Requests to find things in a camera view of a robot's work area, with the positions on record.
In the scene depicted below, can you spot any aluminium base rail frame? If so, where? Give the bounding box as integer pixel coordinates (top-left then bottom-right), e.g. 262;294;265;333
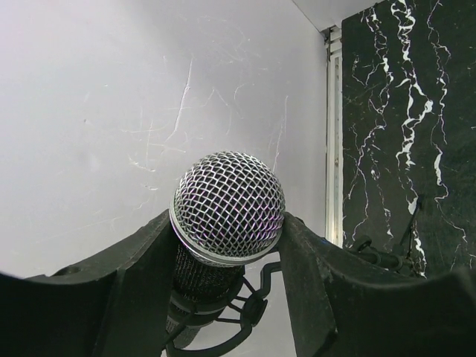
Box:
324;26;344;247

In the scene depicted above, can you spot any silver-headed black microphone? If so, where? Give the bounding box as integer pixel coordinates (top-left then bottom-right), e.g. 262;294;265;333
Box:
164;151;286;356

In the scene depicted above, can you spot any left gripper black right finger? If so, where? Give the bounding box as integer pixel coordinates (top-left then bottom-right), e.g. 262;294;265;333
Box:
279;214;475;356

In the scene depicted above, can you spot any black shock-mount tripod stand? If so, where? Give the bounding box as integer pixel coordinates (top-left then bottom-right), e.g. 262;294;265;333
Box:
163;193;428;357

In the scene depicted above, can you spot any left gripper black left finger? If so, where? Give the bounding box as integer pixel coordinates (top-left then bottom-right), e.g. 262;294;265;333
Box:
1;212;175;356

